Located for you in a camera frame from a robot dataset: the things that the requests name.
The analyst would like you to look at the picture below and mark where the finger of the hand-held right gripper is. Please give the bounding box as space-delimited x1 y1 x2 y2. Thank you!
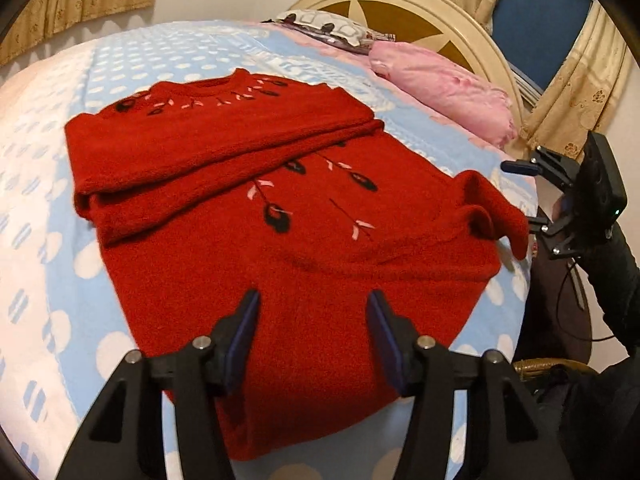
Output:
525 210 576 261
500 146 583 191

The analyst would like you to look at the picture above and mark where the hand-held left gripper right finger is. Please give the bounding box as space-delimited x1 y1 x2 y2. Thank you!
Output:
365 290 576 480

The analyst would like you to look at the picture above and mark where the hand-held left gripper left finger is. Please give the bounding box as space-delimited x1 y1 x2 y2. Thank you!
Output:
55 287 261 480

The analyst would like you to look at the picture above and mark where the red knitted sweater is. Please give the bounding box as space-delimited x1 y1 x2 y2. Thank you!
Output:
64 67 531 476

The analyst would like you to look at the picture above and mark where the person's right forearm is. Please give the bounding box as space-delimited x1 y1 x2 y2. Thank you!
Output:
585 225 640 351

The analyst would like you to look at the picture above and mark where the pink folded quilt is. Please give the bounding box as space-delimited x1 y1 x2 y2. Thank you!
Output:
369 40 518 148

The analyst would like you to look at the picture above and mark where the wicker chair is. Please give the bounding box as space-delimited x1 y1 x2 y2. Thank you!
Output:
512 357 596 386

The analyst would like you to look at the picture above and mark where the dark window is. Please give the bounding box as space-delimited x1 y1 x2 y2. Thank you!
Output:
492 0 593 93

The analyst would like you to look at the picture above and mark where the cream brown bed headboard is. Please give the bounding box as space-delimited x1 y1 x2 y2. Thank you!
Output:
287 0 526 131

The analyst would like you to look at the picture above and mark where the blue pink dotted bed sheet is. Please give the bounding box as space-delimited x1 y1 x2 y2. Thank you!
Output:
0 20 538 480

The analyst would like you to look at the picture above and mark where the grey patterned pillow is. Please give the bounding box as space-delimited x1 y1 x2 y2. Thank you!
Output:
275 9 396 56

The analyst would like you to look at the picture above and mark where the black cable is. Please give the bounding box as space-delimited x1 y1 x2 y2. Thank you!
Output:
557 260 618 343

